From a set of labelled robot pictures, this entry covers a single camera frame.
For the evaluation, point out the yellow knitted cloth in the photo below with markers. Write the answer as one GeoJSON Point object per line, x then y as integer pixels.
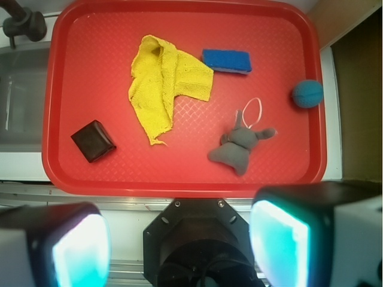
{"type": "Point", "coordinates": [160, 72]}

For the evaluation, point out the stainless steel sink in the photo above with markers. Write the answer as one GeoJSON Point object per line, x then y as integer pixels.
{"type": "Point", "coordinates": [23, 83]}

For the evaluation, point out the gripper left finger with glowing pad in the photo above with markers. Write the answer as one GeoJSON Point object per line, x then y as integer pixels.
{"type": "Point", "coordinates": [54, 245]}

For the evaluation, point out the dark metal faucet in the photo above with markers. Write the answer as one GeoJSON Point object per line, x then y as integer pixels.
{"type": "Point", "coordinates": [22, 22]}

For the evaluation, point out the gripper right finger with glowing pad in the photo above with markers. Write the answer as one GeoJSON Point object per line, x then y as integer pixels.
{"type": "Point", "coordinates": [325, 234]}

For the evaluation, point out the grey plush bunny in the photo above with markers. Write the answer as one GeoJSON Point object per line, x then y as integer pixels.
{"type": "Point", "coordinates": [237, 145]}

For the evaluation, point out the blue ball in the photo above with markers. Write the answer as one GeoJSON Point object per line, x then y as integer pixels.
{"type": "Point", "coordinates": [308, 94]}

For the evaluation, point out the black box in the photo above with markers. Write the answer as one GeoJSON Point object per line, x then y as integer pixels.
{"type": "Point", "coordinates": [93, 141]}

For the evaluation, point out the red plastic tray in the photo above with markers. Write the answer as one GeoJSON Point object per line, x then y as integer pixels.
{"type": "Point", "coordinates": [92, 48]}

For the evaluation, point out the blue sponge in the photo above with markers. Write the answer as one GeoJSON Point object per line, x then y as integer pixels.
{"type": "Point", "coordinates": [227, 61]}

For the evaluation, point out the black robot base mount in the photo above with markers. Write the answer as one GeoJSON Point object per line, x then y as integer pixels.
{"type": "Point", "coordinates": [199, 242]}

